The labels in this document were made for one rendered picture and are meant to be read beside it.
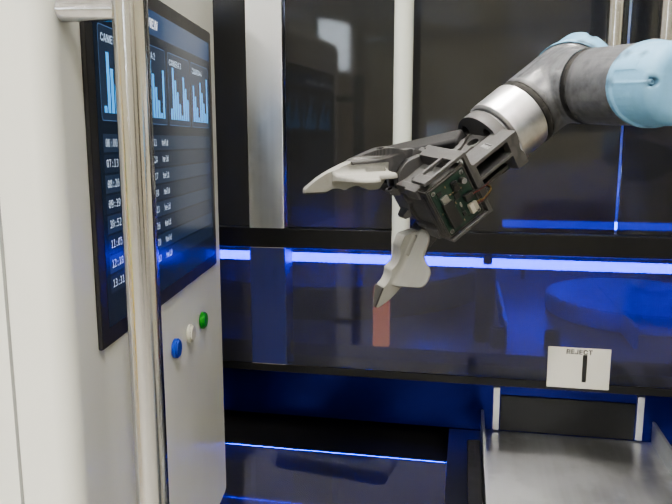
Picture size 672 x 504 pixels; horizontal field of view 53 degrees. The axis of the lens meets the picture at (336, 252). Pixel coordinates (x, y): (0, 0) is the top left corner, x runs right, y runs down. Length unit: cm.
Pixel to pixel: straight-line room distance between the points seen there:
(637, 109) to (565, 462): 57
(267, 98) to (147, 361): 57
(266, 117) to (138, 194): 53
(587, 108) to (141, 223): 43
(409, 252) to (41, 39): 39
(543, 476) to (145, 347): 65
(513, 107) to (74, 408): 48
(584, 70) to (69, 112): 46
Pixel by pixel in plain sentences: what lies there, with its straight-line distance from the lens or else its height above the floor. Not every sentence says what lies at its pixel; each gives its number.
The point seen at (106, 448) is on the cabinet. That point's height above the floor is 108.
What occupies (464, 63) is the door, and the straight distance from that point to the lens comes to 99.
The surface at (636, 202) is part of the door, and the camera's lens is 101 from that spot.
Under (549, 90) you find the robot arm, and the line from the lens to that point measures 73.
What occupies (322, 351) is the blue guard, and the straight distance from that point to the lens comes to 104.
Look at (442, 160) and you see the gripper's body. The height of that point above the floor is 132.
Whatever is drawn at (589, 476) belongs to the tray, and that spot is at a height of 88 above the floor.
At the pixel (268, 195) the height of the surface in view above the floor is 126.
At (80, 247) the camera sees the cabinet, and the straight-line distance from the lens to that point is 55.
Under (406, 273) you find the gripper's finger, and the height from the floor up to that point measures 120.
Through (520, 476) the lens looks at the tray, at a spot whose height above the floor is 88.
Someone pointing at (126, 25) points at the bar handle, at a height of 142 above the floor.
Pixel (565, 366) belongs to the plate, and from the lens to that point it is 103.
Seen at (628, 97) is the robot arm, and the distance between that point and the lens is 66.
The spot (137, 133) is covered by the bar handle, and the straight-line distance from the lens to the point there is 50.
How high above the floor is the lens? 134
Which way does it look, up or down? 9 degrees down
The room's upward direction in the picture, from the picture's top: straight up
